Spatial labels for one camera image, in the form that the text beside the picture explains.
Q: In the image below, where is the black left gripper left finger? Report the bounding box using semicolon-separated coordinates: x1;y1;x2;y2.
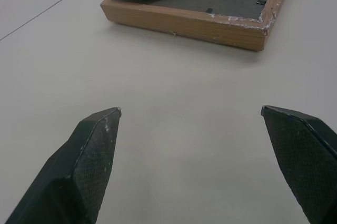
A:
4;106;122;224

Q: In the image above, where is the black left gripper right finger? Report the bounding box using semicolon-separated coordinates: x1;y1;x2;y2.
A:
260;105;337;224

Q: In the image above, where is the wooden picture frame face down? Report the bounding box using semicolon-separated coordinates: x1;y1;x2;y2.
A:
100;0;296;52

